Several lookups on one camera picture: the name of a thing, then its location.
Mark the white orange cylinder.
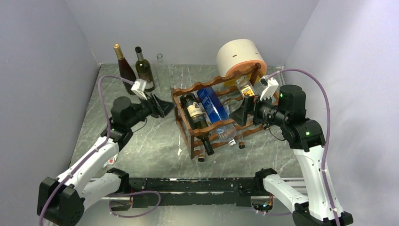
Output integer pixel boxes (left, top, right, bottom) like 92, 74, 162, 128
216, 39, 267, 77

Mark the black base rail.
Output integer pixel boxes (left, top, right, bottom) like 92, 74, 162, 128
129, 177, 270, 208

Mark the wooden wine rack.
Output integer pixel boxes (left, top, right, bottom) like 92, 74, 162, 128
170, 63, 264, 159

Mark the dark wine bottle white label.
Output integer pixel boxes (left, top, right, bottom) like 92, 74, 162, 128
179, 93, 215, 155

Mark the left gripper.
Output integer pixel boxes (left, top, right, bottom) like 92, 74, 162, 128
126, 91, 177, 128

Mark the white printed card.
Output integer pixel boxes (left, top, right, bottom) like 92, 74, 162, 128
102, 153, 119, 169

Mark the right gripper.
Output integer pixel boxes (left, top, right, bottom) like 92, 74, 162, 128
229, 91, 288, 127

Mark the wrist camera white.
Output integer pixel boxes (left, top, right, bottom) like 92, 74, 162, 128
260, 75, 279, 101
131, 79, 148, 100

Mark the clear glass bottle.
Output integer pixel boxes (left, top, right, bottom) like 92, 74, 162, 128
156, 53, 170, 93

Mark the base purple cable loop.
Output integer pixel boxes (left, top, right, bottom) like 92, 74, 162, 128
106, 190, 162, 218

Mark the rose wine bottle gold cap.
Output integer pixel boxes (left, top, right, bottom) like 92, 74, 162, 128
113, 43, 136, 81

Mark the green wine bottle silver cap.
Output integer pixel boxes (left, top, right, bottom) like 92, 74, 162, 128
135, 46, 155, 92

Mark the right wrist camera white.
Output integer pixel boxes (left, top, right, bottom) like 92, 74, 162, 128
260, 75, 279, 101

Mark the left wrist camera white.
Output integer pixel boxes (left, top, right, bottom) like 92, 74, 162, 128
131, 79, 148, 100

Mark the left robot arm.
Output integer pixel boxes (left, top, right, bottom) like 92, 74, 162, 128
37, 94, 176, 226

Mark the clear bottle orange label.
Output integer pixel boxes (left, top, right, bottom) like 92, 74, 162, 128
235, 76, 272, 131

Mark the clear bottle lower rack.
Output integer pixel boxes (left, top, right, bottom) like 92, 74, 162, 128
218, 99, 247, 149

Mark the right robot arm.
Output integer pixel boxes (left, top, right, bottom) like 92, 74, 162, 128
230, 85, 354, 226

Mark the blue glass bottle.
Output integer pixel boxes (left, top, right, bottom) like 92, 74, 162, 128
197, 86, 227, 142

